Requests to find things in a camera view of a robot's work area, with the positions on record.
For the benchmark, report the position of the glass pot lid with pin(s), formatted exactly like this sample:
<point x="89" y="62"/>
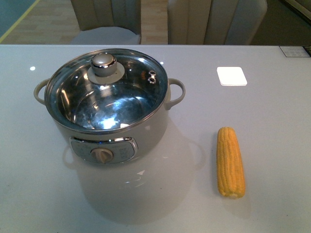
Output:
<point x="76" y="102"/>

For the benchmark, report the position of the yellow corn cob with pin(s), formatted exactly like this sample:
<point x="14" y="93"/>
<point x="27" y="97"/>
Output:
<point x="230" y="173"/>

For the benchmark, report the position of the beige electric cooking pot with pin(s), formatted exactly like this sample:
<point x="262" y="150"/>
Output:
<point x="121" y="146"/>

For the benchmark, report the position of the right beige dining chair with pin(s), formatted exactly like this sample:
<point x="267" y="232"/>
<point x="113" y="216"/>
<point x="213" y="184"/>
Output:
<point x="214" y="22"/>

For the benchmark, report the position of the beige dining chair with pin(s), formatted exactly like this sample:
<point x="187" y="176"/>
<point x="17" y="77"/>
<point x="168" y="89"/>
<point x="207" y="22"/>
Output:
<point x="214" y="22"/>
<point x="107" y="22"/>

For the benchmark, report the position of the left beige dining chair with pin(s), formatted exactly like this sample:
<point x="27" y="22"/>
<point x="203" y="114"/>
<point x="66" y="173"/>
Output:
<point x="107" y="22"/>

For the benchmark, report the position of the black white table label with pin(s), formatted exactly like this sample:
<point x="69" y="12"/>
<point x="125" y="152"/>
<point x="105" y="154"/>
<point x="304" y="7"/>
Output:
<point x="296" y="51"/>

